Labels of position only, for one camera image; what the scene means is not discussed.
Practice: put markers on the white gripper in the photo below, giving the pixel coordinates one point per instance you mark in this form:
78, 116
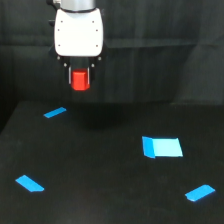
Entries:
77, 35

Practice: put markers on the red hexagonal block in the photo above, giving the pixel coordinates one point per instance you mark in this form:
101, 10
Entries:
80, 80

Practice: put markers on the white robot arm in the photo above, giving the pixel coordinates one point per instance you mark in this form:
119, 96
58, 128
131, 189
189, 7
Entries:
76, 6

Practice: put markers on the blue tape strip top left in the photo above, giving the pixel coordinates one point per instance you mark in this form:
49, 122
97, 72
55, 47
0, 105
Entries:
54, 112

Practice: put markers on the blue tape strip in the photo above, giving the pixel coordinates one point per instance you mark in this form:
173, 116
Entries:
29, 184
54, 112
199, 193

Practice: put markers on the black backdrop curtain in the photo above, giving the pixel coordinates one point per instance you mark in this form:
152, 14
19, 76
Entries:
155, 51

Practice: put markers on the large blue tape patch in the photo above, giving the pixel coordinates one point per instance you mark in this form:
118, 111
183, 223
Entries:
154, 147

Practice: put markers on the blue tape strip bottom left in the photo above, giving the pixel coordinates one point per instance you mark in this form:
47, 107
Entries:
29, 184

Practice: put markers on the blue tape strip bottom right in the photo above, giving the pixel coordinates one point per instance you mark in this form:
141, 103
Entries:
199, 193

